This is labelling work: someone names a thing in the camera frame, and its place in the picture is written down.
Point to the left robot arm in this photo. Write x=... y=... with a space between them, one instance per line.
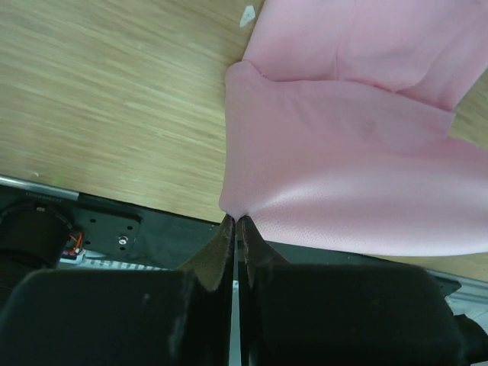
x=26 y=236

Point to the aluminium frame rail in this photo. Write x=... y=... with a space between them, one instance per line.
x=39 y=190

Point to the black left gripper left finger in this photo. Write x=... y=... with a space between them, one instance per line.
x=125 y=317

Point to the white slotted cable duct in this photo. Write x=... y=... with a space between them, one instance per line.
x=99 y=264

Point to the pink t-shirt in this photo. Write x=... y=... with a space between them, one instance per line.
x=337 y=127

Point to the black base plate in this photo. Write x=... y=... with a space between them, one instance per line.
x=117 y=231

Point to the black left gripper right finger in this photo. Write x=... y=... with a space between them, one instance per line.
x=341 y=314

